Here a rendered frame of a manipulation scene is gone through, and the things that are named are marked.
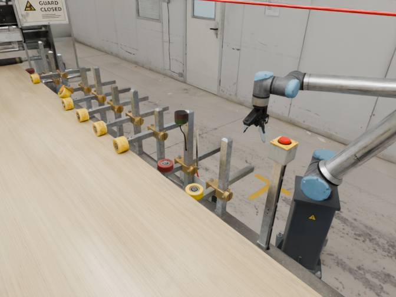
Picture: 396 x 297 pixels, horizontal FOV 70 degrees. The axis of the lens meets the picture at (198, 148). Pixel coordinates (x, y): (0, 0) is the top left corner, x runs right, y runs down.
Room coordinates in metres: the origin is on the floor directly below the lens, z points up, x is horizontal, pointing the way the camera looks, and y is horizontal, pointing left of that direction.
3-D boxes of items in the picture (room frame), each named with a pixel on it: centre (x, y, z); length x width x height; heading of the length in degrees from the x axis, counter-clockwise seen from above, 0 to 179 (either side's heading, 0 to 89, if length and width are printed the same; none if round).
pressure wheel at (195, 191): (0.98, 0.01, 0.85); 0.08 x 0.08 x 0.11
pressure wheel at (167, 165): (1.18, 0.16, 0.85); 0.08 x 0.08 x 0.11
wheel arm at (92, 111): (1.82, 0.57, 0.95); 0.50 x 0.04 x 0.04; 133
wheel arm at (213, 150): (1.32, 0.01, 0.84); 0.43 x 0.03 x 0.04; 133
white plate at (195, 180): (1.22, 0.01, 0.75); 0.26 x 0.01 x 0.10; 43
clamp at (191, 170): (1.24, 0.07, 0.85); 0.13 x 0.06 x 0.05; 43
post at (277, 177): (0.85, -0.30, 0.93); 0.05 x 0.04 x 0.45; 43
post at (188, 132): (1.23, 0.05, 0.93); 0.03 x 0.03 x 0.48; 43
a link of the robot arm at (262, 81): (1.42, -0.33, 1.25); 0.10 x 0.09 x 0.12; 59
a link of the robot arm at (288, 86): (1.37, -0.43, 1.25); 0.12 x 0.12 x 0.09; 59
